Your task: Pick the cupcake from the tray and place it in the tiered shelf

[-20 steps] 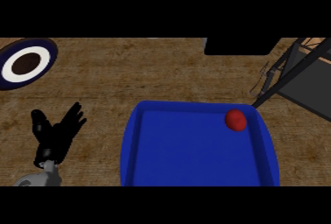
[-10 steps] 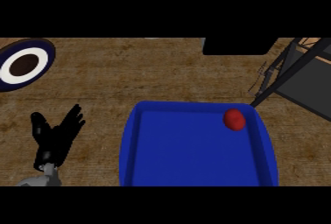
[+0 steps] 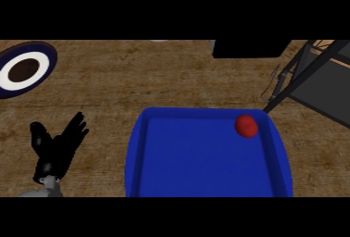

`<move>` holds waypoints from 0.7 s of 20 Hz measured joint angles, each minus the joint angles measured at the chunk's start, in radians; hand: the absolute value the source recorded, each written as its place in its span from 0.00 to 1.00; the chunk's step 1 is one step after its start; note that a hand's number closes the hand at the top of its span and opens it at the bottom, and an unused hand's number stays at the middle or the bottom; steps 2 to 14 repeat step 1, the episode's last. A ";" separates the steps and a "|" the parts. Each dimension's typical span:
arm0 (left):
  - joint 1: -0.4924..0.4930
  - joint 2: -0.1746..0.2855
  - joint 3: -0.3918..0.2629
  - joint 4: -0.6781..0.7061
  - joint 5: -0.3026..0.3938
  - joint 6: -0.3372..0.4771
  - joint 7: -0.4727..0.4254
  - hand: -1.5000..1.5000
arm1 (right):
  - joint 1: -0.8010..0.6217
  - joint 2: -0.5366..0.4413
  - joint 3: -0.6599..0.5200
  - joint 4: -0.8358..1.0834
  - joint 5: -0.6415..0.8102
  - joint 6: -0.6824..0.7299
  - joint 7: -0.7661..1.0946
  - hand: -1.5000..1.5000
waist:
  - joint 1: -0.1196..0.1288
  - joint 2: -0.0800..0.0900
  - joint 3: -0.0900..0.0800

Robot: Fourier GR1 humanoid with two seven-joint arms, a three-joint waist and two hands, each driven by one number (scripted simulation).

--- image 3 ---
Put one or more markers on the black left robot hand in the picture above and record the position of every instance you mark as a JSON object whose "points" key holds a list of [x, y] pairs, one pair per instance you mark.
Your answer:
{"points": [[59, 148]]}

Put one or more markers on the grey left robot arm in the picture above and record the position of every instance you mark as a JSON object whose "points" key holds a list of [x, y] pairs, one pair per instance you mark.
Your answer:
{"points": [[47, 189]]}

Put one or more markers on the blue tray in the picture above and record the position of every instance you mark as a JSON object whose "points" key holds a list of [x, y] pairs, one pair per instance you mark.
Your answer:
{"points": [[205, 157]]}

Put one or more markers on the red cupcake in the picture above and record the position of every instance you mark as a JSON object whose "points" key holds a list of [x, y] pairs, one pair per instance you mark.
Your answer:
{"points": [[247, 126]]}

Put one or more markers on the black tiered shelf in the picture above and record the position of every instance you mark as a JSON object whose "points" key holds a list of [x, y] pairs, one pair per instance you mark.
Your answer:
{"points": [[319, 77]]}

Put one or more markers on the dark blue white plate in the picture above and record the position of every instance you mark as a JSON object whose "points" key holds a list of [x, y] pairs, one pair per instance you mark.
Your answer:
{"points": [[25, 69]]}

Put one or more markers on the pale round object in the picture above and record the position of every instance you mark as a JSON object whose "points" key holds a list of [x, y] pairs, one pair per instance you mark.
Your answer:
{"points": [[158, 40]]}

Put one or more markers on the black box appliance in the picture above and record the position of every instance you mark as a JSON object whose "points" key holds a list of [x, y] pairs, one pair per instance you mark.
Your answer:
{"points": [[250, 48]]}

